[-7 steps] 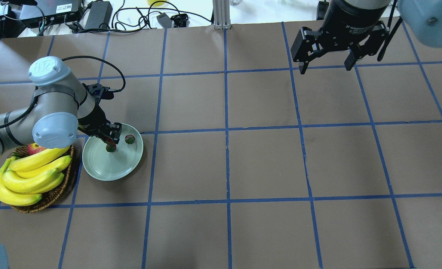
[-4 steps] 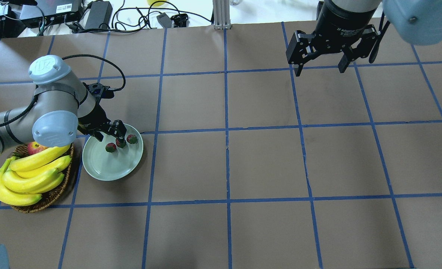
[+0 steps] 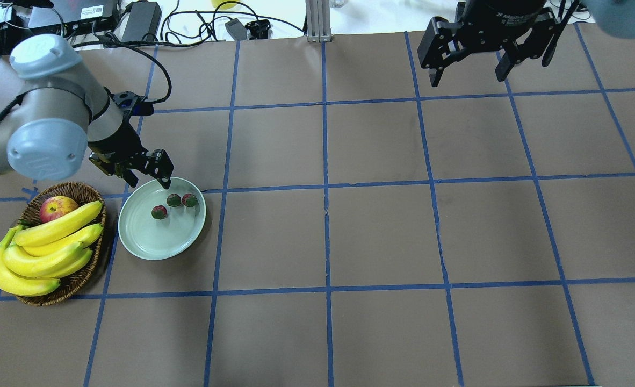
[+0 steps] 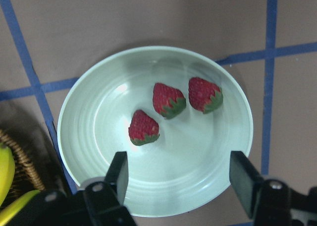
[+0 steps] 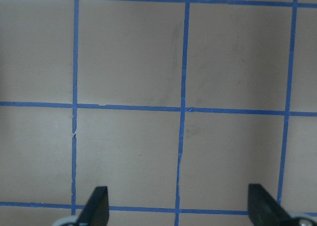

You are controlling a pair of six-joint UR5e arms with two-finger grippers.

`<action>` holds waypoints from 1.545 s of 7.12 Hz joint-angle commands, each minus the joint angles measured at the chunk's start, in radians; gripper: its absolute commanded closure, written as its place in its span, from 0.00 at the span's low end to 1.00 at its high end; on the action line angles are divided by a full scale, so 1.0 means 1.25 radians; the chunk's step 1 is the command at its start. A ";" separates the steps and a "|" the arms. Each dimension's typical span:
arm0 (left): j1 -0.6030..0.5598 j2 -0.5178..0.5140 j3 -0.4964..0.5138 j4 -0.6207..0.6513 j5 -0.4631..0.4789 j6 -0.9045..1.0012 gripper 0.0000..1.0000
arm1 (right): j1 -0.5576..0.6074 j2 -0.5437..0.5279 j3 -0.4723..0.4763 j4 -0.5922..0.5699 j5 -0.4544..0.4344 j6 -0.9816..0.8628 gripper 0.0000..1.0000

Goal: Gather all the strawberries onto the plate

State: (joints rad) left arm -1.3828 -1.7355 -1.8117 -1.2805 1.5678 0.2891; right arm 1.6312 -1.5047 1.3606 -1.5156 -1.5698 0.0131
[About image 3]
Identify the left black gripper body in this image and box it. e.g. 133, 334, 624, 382
88, 90, 153, 176

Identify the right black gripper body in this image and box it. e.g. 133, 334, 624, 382
455, 1, 556, 54

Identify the single red strawberry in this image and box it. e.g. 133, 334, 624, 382
150, 205, 168, 220

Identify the paired red strawberry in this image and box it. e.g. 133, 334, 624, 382
166, 193, 183, 207
182, 193, 199, 208

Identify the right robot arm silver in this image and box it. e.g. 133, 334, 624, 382
417, 1, 635, 87

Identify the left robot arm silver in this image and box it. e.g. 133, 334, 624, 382
0, 34, 174, 189

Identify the light green plate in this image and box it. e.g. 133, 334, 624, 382
118, 177, 207, 260

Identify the brown wicker basket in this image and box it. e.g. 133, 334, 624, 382
16, 181, 107, 307

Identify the red yellow apple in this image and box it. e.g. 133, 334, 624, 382
39, 196, 79, 224

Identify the yellow banana bunch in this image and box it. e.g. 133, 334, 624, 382
0, 200, 104, 297

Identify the black power adapter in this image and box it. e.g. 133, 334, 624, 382
121, 1, 161, 42

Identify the black network switch box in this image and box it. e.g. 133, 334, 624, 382
27, 1, 121, 37

